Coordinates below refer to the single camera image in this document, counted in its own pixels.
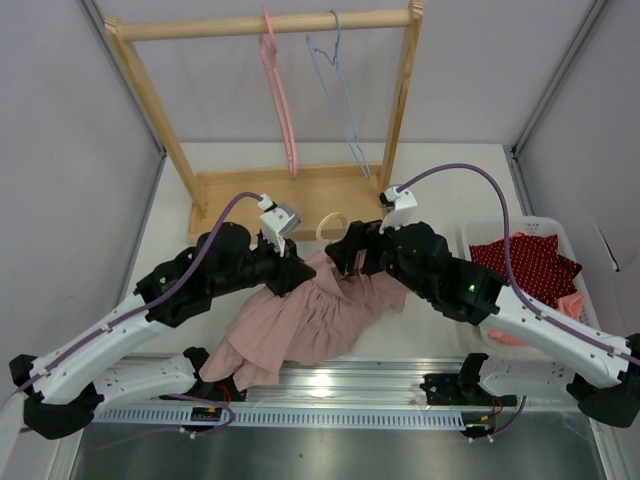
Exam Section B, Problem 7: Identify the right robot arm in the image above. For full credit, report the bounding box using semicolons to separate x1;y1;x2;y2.
325;221;639;428

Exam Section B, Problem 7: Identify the wooden clothes rack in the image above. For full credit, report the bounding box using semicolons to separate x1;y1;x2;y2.
104;1;424;240

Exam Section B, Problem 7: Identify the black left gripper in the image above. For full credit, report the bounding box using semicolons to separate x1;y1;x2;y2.
209;230;314;298

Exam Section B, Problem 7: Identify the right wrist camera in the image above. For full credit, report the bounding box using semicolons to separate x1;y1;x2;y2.
379;185;418;234

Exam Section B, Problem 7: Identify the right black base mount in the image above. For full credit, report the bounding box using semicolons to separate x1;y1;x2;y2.
419;353;496;407

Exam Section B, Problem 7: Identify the red polka dot cloth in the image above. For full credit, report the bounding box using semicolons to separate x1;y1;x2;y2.
469;233;584;312

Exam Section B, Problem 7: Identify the salmon pink cloth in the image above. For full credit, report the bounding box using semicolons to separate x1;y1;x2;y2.
470;232;585;347

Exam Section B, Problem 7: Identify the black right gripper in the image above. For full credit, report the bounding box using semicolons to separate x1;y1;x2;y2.
330;210;434;298

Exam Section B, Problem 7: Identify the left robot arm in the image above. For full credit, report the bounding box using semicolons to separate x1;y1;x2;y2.
9;222;316;440

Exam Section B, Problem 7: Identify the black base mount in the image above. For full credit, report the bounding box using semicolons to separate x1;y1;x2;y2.
419;353;496;407
159;372;247;404

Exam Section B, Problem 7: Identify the cream plastic hanger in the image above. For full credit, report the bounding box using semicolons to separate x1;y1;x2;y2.
315;212;348;245

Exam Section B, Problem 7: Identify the white slotted cable duct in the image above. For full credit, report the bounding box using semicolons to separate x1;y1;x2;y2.
95;404;466;431

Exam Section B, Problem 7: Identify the aluminium mounting rail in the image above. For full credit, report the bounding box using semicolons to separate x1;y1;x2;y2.
107;353;614;412

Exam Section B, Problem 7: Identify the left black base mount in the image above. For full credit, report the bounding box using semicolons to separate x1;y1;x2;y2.
159;372;247;404

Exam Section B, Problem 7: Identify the blue wire hanger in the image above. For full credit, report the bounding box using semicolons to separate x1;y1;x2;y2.
306;10;372;179

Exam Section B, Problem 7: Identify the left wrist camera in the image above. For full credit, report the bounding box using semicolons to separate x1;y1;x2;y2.
258;194;301;257

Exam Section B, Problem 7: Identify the pink plastic hanger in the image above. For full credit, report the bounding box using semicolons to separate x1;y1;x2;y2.
259;6;298;180

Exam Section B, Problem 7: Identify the pink pleated skirt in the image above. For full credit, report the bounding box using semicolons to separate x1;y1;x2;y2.
199;251;408;391

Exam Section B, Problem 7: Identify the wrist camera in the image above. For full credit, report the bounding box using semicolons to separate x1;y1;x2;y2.
258;194;301;257
379;185;418;234

